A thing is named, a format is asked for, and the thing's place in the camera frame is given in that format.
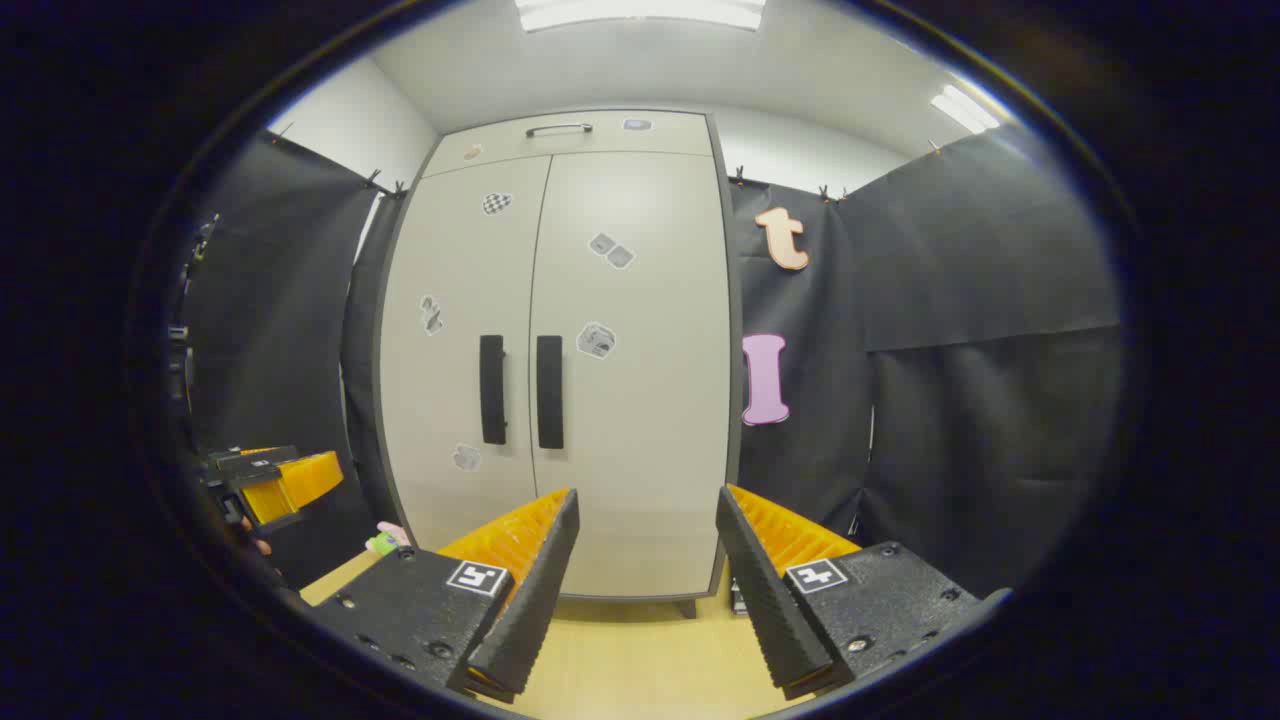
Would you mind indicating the grey double-door shoe cabinet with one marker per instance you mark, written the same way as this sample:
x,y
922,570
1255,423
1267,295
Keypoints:
x,y
640,560

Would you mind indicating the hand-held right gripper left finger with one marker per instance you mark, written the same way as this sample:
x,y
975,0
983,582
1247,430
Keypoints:
x,y
535,600

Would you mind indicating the grey cabinet door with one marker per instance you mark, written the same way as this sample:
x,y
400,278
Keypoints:
x,y
450,400
650,420

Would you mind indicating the black backdrop cloth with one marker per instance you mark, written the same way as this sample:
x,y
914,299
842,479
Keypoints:
x,y
950,250

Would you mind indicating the small pink green toy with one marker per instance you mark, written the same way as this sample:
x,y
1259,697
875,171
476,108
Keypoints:
x,y
388,540

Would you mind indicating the grey cabinet top drawer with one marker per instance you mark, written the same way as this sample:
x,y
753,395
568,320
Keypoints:
x,y
660,145

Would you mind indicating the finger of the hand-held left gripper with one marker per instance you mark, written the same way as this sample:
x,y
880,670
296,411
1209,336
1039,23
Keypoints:
x,y
315,475
270,505

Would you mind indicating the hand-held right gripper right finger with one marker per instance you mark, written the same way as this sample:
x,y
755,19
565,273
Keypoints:
x,y
765,600

